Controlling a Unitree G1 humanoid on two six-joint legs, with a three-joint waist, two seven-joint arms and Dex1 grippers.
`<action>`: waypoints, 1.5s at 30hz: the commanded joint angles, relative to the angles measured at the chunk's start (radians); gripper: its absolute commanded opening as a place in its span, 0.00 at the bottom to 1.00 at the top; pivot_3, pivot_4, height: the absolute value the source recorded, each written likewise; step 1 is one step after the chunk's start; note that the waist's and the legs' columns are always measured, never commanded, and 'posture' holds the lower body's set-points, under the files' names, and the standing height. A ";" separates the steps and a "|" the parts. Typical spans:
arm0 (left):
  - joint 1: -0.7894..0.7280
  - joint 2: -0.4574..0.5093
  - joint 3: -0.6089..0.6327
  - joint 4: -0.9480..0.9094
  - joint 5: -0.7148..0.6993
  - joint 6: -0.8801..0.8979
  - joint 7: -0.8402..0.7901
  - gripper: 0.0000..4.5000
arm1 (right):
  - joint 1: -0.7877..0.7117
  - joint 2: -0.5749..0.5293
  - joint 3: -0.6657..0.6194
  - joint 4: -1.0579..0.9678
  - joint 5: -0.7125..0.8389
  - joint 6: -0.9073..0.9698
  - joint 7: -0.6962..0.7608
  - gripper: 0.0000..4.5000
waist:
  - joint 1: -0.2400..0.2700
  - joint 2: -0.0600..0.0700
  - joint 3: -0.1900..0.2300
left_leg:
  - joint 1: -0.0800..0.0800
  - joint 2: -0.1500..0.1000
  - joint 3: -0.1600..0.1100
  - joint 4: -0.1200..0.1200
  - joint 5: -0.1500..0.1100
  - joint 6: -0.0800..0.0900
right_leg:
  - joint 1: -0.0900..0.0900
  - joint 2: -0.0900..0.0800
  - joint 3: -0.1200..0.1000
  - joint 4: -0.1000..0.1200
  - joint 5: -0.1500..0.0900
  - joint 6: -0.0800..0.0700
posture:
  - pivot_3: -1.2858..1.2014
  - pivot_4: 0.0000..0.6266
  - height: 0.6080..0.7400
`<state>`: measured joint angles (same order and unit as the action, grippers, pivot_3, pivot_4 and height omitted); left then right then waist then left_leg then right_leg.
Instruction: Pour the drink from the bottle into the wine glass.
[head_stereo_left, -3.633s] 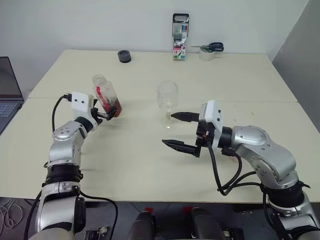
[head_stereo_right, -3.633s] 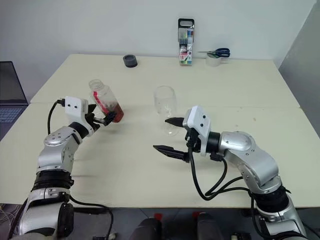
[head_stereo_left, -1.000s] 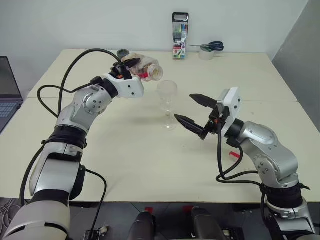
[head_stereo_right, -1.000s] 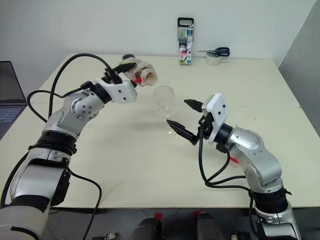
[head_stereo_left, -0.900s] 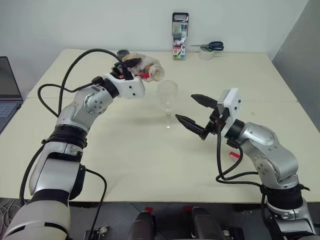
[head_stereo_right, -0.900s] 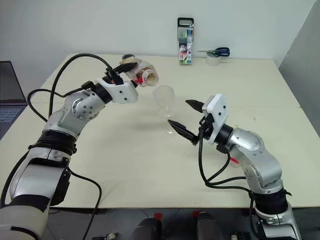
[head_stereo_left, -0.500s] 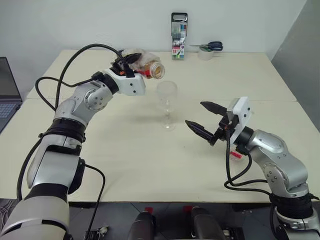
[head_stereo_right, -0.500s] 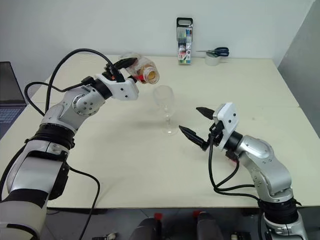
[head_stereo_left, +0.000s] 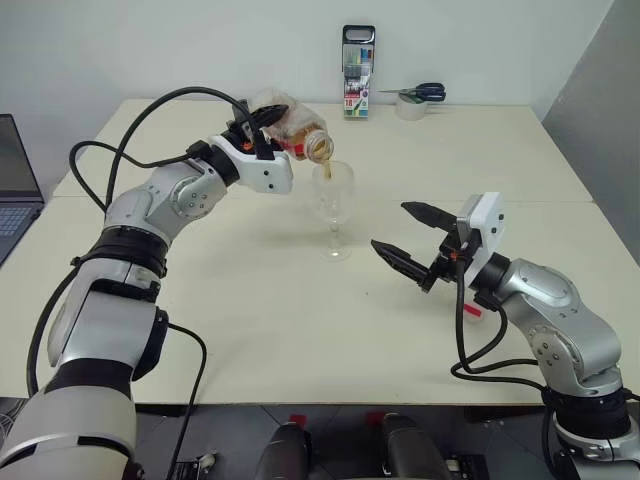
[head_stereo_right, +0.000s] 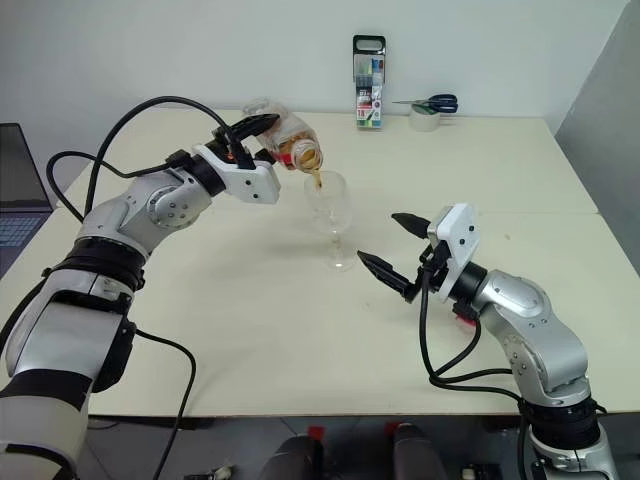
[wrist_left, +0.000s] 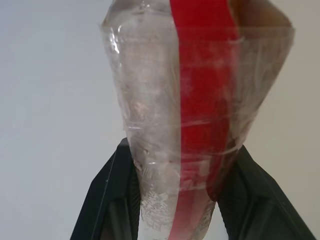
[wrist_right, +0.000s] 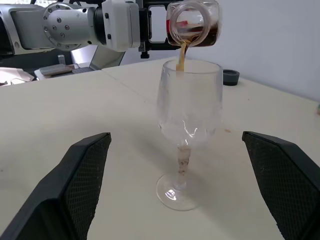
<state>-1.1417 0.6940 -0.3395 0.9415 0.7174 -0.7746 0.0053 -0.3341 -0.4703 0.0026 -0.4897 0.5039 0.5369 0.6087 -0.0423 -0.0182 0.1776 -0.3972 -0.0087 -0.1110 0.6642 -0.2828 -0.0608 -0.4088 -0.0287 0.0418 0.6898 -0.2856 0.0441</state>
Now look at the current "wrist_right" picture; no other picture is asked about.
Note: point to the brown flat stack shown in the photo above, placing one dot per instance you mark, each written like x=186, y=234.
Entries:
x=56, y=70

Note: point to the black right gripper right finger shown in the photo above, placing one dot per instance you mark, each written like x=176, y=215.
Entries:
x=290, y=187

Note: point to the clear bottle with brown drink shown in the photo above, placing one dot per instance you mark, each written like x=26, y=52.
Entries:
x=212, y=15

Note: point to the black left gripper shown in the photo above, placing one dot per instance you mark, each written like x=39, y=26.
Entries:
x=145, y=27

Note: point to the black round lid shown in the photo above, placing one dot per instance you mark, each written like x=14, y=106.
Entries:
x=231, y=78

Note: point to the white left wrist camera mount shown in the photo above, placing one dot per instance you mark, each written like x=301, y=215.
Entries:
x=120, y=25

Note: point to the clear wine glass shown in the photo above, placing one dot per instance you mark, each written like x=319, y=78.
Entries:
x=190, y=112

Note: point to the dark grey laptop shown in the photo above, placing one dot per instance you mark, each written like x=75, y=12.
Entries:
x=85, y=56

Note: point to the crumpled beige paper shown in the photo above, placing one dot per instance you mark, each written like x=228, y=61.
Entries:
x=15, y=76

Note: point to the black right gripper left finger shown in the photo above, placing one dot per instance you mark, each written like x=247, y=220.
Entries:
x=62, y=195

